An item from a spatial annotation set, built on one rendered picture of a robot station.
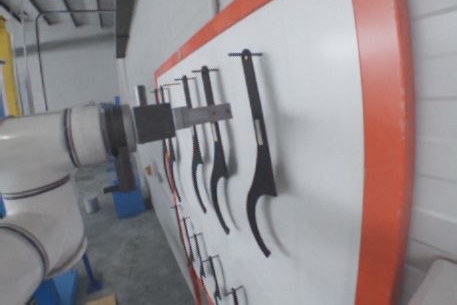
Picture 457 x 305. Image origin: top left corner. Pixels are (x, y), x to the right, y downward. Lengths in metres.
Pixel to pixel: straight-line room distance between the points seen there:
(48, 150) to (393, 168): 0.43
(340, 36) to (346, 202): 0.25
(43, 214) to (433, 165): 0.49
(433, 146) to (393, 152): 0.05
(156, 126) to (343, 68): 0.27
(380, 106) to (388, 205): 0.13
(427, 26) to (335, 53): 0.12
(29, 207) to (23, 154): 0.07
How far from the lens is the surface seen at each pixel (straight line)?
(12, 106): 5.36
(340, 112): 0.34
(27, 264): 0.30
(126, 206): 4.66
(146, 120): 0.28
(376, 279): 0.42
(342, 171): 0.37
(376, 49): 0.30
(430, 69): 0.33
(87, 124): 0.30
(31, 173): 0.33
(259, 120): 0.41
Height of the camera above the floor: 2.18
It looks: 6 degrees down
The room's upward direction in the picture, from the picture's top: 7 degrees counter-clockwise
